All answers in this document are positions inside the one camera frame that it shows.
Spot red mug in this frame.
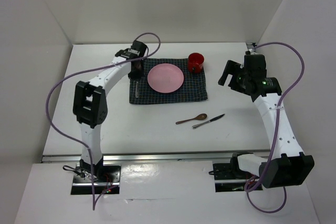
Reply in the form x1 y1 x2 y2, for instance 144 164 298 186
187 52 204 74

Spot pink plate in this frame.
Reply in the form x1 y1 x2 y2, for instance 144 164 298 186
147 63 184 93

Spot steel fork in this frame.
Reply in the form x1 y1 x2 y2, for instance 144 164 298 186
135 80 139 98

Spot dark checked cloth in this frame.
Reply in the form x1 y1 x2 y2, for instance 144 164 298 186
129 58 208 105

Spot wooden spoon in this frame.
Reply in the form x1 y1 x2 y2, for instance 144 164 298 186
175 113 207 125

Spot steel knife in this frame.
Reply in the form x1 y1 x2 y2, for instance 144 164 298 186
192 114 226 130

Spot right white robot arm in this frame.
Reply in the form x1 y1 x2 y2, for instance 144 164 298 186
218 54 314 188

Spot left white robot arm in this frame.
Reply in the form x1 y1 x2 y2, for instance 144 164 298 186
73 40 148 182

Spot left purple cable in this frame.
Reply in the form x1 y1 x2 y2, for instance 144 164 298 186
46 32 161 211

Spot purple cable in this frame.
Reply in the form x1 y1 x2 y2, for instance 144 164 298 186
244 41 306 214
46 32 161 211

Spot aluminium front rail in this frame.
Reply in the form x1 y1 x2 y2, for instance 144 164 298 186
40 150 271 164

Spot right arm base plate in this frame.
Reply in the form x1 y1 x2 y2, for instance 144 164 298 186
208 163 253 193

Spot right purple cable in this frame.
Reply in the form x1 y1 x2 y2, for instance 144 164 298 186
244 41 306 214

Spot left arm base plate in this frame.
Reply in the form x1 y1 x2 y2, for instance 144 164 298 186
67 164 121 195

